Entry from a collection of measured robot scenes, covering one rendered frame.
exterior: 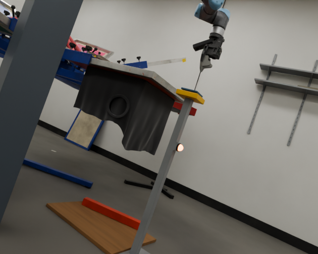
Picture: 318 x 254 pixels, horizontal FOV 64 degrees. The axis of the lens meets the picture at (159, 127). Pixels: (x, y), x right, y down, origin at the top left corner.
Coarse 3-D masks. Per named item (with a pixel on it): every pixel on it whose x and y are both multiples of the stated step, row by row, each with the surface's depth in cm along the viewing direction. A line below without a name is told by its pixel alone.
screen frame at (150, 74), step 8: (96, 64) 157; (104, 64) 154; (112, 64) 151; (120, 64) 148; (128, 72) 144; (136, 72) 141; (144, 72) 139; (152, 72) 136; (152, 80) 142; (160, 80) 144; (168, 88) 154; (176, 96) 167
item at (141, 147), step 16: (144, 80) 147; (144, 96) 151; (160, 96) 165; (144, 112) 156; (160, 112) 172; (128, 128) 148; (144, 128) 162; (160, 128) 180; (128, 144) 155; (144, 144) 170
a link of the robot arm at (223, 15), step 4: (220, 12) 139; (224, 12) 139; (228, 12) 139; (216, 16) 138; (220, 16) 138; (224, 16) 139; (228, 16) 140; (216, 20) 139; (220, 20) 139; (224, 20) 139; (228, 20) 141; (212, 24) 143; (216, 24) 139; (220, 24) 139; (224, 24) 139; (224, 28) 140
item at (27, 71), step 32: (32, 0) 106; (64, 0) 111; (32, 32) 106; (64, 32) 114; (32, 64) 108; (0, 96) 103; (32, 96) 111; (0, 128) 106; (32, 128) 114; (0, 160) 108; (0, 192) 111
